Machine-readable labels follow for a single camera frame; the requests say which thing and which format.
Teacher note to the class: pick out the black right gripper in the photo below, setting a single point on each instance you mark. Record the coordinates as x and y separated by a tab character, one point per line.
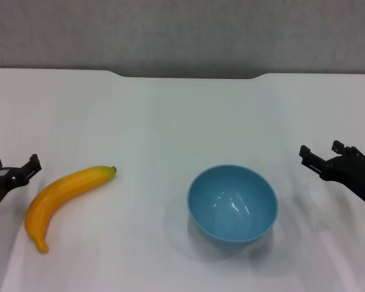
353	173

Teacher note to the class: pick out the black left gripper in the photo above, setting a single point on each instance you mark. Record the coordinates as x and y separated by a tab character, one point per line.
1	182

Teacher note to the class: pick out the yellow banana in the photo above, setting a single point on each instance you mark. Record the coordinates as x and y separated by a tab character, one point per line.
64	188

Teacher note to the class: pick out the blue plastic bowl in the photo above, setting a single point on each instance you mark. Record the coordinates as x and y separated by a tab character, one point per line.
231	213

